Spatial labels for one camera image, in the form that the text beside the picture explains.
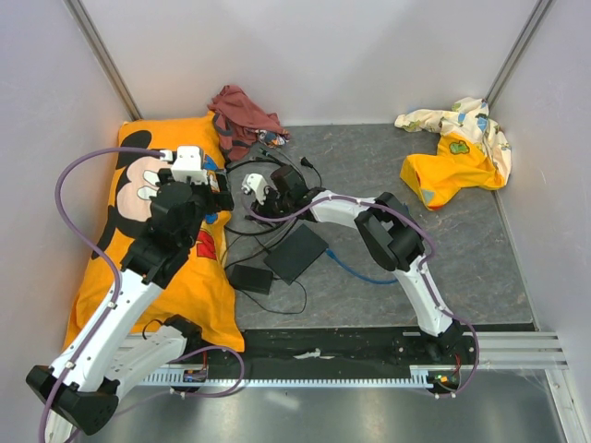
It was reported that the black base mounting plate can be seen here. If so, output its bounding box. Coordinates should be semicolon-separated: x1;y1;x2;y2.
151;325;481;382

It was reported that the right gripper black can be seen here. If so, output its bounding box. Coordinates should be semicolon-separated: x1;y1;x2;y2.
250;186;292;229

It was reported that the slotted aluminium cable duct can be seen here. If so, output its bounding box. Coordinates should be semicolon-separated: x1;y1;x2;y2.
139;359;438;389

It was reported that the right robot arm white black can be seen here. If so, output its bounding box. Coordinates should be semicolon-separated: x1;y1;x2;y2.
241;166;463;364

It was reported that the yellow patterned children's garment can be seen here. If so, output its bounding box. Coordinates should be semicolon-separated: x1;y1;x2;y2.
394;97;512;210

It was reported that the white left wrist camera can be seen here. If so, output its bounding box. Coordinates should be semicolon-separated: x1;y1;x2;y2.
158;145;209;187

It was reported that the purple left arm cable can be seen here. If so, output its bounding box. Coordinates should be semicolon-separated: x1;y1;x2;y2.
37;147;173;443

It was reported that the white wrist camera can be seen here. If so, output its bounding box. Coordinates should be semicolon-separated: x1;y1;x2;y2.
158;145;209;187
241;174;270;205

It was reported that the black power cord with plug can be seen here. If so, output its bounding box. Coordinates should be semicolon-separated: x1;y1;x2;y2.
223;156;324;316

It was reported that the black power adapter brick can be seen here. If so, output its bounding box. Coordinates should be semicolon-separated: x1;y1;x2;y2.
229;265;273;295

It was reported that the right aluminium corner post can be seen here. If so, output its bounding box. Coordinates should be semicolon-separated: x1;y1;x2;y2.
486;0;554;109

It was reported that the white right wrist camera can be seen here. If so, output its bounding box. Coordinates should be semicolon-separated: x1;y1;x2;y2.
241;174;270;205

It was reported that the aluminium corner post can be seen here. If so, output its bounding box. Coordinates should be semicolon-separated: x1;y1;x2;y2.
486;0;554;109
64;0;143;121

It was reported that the orange Mickey Mouse pillow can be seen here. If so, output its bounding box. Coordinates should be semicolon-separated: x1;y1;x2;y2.
65;112;245;353

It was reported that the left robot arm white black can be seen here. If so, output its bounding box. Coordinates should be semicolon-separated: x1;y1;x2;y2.
26;177;234;442

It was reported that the left aluminium corner post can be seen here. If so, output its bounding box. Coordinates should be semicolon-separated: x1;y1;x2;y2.
64;0;143;121

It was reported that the black looped cable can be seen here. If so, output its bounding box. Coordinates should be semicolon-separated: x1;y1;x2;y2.
223;156;306;259

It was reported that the maroon crumpled garment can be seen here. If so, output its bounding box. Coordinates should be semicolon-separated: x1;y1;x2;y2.
208;85;290;162

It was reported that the blue ethernet cable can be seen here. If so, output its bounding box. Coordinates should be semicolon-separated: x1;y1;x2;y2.
324;248;399;285

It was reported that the black network switch box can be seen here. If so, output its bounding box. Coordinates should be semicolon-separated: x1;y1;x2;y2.
263;225;329;284

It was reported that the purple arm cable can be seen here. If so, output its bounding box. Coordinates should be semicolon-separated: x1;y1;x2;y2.
37;147;173;443
244;195;481;398

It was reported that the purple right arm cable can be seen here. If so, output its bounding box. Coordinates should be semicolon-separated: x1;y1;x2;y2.
244;195;481;398

